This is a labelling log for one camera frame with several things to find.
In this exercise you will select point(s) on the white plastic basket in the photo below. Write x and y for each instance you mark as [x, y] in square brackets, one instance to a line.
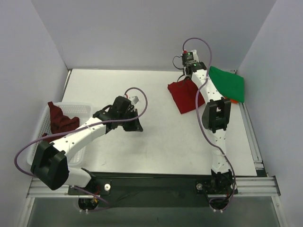
[71, 109]

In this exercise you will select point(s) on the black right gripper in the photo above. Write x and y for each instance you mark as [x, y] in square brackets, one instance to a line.
[187, 71]

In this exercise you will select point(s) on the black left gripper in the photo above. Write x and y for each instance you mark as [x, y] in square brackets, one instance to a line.
[132, 121]

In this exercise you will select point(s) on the orange folded t-shirt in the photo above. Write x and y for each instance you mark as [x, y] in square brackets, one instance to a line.
[231, 100]

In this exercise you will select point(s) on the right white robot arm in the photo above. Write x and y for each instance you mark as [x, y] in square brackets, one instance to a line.
[216, 114]

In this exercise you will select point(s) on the dark red t-shirt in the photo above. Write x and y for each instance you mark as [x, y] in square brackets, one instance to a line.
[59, 122]

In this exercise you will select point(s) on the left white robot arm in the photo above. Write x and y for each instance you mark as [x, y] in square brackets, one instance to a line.
[51, 160]

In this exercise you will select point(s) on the green folded t-shirt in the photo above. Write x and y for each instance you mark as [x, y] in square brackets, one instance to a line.
[228, 84]

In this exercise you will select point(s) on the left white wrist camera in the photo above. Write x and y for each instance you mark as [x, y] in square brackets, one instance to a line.
[134, 99]

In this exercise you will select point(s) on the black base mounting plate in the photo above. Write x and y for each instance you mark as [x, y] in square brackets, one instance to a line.
[129, 190]

